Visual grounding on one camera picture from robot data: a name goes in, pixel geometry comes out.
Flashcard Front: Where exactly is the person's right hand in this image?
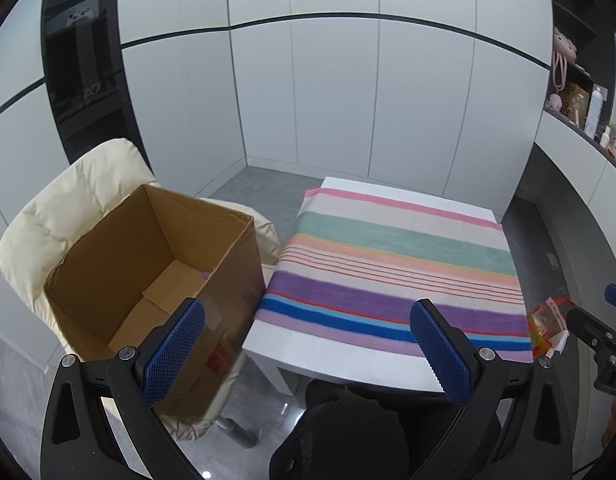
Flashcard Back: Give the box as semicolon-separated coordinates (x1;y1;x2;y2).
602;398;616;448

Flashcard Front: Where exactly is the red and white snack bag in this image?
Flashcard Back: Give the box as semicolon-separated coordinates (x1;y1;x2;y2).
527;297;574;359

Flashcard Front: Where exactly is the white spray bottle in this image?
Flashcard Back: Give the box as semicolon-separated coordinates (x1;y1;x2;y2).
584;84;607;140

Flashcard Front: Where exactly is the brown cardboard box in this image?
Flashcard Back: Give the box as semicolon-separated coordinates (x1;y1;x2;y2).
44;185;265;420

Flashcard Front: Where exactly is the brown patterned box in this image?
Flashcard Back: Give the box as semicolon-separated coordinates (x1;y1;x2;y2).
560;82;590;128

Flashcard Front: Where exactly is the striped colourful cloth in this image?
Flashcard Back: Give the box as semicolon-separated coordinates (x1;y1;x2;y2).
256;188;532;362

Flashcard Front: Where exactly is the pink plush bag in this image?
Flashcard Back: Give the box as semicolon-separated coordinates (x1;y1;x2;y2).
546;27;578;112

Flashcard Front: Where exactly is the black glossy wall panel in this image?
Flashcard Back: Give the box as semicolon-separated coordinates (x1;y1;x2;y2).
41;0;146;162

